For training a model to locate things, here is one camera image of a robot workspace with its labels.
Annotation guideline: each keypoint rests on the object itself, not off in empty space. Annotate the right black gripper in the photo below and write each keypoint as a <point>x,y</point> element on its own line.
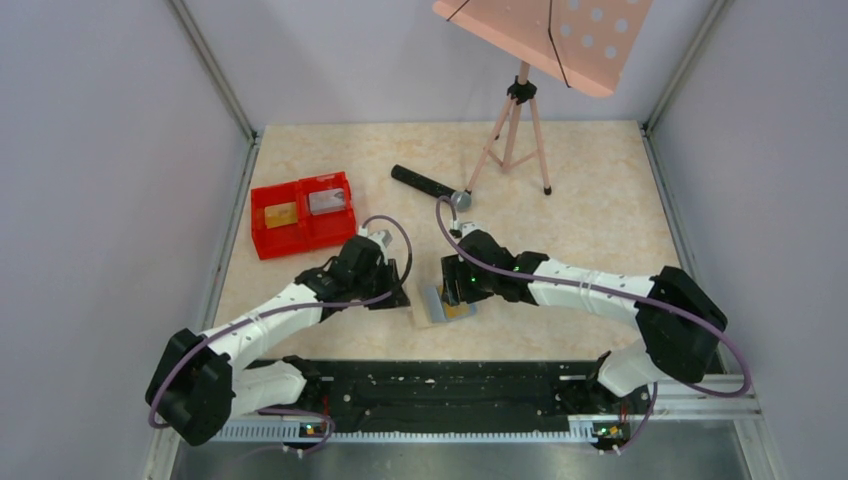
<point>454,281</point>

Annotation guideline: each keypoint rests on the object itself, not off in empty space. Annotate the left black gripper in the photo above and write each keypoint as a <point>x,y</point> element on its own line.
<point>390,291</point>

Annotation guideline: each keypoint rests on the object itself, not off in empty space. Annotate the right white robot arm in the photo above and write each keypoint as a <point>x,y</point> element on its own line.
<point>677,323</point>

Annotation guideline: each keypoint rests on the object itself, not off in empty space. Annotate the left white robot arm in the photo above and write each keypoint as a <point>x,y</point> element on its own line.
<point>204,380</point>

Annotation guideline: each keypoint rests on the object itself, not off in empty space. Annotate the silver card in bin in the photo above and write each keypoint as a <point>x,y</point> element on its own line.
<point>327,201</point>

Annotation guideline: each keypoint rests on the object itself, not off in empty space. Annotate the gold card in bin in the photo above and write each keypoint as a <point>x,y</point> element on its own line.
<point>280,215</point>

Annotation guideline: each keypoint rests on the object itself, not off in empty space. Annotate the black handheld microphone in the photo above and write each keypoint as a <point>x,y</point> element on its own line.
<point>460,200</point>

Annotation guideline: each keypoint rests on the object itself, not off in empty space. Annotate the red plastic bin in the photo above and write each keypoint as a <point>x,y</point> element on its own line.
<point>311,232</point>

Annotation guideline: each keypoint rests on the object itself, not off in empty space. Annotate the pink music stand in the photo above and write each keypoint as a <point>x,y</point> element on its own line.
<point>583,43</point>

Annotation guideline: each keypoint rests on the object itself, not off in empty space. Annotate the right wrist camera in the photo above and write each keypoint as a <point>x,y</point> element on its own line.
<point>458,230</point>

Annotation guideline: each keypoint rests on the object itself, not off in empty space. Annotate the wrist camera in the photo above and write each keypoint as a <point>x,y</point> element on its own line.
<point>458,230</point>
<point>382,238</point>

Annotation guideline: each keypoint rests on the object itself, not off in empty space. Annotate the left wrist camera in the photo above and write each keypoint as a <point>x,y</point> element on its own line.
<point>382,238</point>

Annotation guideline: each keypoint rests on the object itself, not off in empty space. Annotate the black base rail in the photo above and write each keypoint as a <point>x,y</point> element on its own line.
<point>458,397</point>

